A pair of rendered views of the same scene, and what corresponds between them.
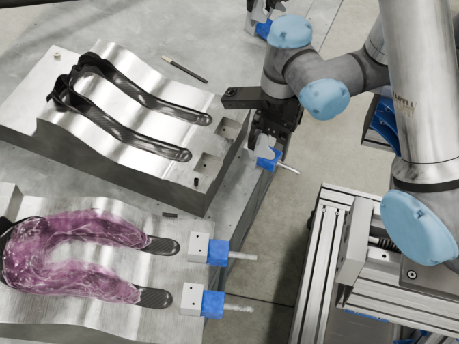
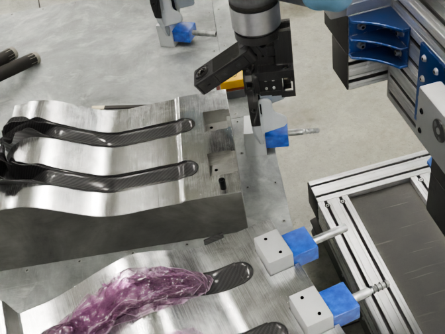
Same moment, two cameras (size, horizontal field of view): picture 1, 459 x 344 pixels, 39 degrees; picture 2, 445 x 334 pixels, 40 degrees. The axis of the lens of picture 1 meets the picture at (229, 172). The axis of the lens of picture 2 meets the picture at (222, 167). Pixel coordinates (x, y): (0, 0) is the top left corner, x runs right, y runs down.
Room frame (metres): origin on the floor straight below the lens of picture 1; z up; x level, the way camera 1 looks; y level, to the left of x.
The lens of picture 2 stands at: (0.11, 0.20, 1.54)
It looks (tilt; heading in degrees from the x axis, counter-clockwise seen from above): 43 degrees down; 348
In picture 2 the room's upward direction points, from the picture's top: 11 degrees counter-clockwise
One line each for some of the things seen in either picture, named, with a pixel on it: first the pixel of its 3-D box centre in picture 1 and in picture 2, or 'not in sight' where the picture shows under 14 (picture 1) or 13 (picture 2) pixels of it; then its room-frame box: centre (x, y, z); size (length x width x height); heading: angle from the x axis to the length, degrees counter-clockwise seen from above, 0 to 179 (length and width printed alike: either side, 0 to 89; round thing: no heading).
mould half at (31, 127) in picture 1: (122, 115); (87, 169); (0.91, 0.25, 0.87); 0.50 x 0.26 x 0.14; 75
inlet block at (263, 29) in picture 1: (269, 31); (188, 32); (1.30, -0.05, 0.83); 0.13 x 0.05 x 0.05; 50
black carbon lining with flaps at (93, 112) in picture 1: (126, 105); (87, 151); (0.90, 0.24, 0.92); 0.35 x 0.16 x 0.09; 75
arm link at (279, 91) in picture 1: (281, 78); (255, 13); (0.89, -0.07, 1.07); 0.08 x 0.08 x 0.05
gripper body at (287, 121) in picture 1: (278, 108); (265, 58); (0.89, -0.08, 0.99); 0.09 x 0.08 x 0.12; 68
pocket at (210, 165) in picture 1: (207, 170); (224, 171); (0.80, 0.04, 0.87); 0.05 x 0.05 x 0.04; 75
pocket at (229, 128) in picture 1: (227, 134); (218, 128); (0.90, 0.02, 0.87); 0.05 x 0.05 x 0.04; 75
